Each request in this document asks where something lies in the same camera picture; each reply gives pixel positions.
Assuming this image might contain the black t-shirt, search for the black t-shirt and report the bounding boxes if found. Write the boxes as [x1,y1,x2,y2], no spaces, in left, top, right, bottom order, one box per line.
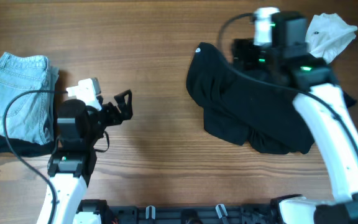
[185,42,357,156]

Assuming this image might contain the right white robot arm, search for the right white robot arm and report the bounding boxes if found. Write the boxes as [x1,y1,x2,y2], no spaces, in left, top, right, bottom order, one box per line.
[253,7,358,223]

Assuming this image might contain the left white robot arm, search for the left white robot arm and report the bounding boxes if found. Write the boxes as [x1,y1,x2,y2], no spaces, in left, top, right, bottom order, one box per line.
[37,90,133,223]

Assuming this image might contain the light blue denim jeans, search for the light blue denim jeans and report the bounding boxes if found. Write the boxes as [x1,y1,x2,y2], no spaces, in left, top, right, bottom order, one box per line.
[0,52,59,145]

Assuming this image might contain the white crumpled shirt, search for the white crumpled shirt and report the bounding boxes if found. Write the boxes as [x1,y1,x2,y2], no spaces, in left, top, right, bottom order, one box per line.
[305,13,358,63]

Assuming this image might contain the folded black garment under jeans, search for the folded black garment under jeans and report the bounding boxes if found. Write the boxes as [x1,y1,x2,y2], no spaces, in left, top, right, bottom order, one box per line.
[0,135,55,157]

